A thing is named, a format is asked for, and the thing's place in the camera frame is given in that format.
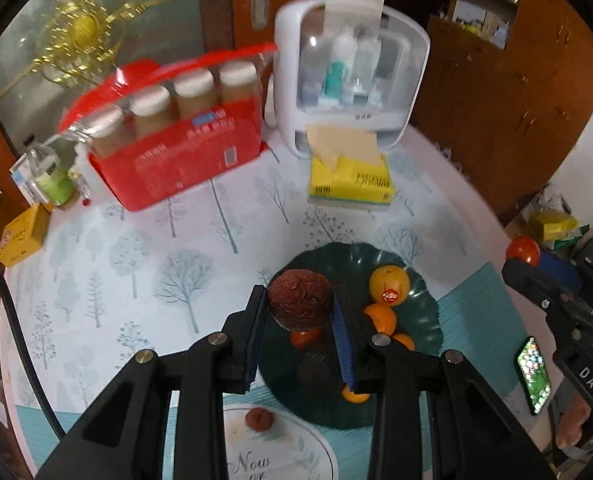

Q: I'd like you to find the tree-patterned tablecloth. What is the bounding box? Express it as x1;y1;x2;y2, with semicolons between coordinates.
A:
0;123;553;480

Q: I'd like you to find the brown wooden cabinet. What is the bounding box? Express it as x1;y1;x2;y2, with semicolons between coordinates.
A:
411;0;593;223

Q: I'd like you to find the yellow tissue pack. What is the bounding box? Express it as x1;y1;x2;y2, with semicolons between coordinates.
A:
306;125;395;207

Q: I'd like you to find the yellow flat box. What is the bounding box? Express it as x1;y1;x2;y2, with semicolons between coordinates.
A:
0;204;50;268

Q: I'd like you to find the round white printed placemat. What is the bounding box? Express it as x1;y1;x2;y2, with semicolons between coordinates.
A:
224;404;340;480

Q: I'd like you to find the small red lychee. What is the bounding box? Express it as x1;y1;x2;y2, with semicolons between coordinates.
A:
244;406;275;432

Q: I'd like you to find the dark green scalloped plate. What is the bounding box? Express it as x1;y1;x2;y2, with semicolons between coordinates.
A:
258;243;443;430

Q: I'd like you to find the large red textured ball fruit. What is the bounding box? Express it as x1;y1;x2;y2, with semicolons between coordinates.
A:
268;269;333;332

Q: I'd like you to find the red tomato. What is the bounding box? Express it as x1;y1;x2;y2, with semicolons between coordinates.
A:
289;328;325;351
505;235;541;266

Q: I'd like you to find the black cable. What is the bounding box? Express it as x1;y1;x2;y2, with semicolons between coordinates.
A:
0;242;67;442

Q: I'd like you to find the white cosmetics storage box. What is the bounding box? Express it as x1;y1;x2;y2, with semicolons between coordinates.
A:
272;0;431;157

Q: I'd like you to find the small orange kumquat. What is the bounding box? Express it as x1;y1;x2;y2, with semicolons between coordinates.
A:
341;385;370;404
393;333;416;351

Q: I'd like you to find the red paper cup package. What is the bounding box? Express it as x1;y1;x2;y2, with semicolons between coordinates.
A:
58;42;277;211

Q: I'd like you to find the smartphone with lit screen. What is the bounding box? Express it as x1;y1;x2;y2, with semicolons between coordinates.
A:
515;336;553;416

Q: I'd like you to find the large yellow orange with sticker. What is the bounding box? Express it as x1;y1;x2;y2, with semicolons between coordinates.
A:
368;264;411;308

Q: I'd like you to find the green labelled glass bottle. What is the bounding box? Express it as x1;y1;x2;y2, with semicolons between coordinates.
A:
27;144;77;208

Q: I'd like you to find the small orange kumquat on placemat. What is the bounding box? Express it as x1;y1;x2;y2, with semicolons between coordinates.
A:
341;385;370;404

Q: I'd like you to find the dark avocado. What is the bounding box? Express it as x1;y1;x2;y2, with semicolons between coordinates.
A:
296;346;341;387

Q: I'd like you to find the person's right hand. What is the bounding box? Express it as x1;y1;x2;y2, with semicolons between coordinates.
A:
555;394;592;448

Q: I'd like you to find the gold wall ornament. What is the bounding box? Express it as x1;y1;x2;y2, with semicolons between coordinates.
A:
0;0;182;101

